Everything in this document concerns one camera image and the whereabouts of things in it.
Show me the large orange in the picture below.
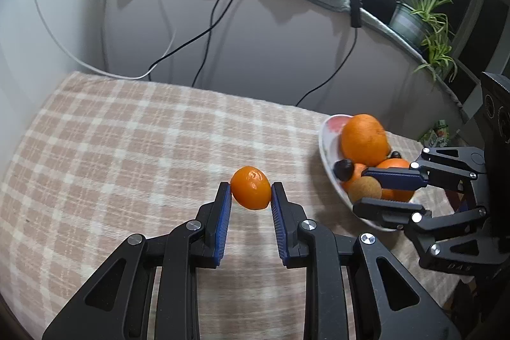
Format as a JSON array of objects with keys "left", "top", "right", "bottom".
[
  {"left": 339, "top": 114, "right": 390, "bottom": 167},
  {"left": 376, "top": 158, "right": 414, "bottom": 203}
]

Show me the checked beige tablecloth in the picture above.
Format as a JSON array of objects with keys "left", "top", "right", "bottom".
[{"left": 1, "top": 72, "right": 459, "bottom": 339}]

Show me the potted spider plant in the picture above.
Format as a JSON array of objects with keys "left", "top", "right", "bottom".
[{"left": 389, "top": 0, "right": 458, "bottom": 82}]

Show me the small brown fruit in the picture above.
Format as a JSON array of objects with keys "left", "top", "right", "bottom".
[{"left": 347, "top": 176, "right": 382, "bottom": 204}]

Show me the mandarin with stem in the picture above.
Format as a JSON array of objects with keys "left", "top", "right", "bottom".
[{"left": 341, "top": 163, "right": 367, "bottom": 192}]

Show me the large orange front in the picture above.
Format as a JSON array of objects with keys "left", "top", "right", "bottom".
[{"left": 376, "top": 158, "right": 414, "bottom": 203}]

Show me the small oval orange kumquat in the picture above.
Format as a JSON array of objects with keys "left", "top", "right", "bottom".
[{"left": 230, "top": 166, "right": 272, "bottom": 211}]

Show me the black cable with inline box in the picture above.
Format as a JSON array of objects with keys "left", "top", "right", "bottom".
[{"left": 295, "top": 0, "right": 366, "bottom": 108}]

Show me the black cable left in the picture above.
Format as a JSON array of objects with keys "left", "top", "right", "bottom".
[{"left": 148, "top": 0, "right": 276, "bottom": 88}]

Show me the dark plum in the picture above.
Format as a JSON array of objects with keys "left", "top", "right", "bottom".
[
  {"left": 391, "top": 151, "right": 402, "bottom": 159},
  {"left": 333, "top": 159, "right": 355, "bottom": 182}
]

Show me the white cable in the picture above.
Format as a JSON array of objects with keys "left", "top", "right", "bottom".
[{"left": 27, "top": 0, "right": 178, "bottom": 81}]

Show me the large orange rear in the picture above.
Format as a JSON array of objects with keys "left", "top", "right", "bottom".
[{"left": 339, "top": 114, "right": 390, "bottom": 167}]

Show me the floral white plate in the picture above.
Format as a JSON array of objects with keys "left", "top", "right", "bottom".
[{"left": 318, "top": 114, "right": 391, "bottom": 210}]

